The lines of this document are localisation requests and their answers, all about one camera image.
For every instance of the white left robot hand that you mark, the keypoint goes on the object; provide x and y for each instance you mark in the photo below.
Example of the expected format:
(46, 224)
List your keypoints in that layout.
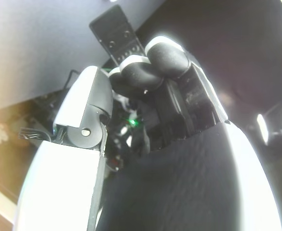
(179, 180)

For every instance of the black walkie-talkie toy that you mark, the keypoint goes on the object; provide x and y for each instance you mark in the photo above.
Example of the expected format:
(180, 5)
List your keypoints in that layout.
(116, 31)

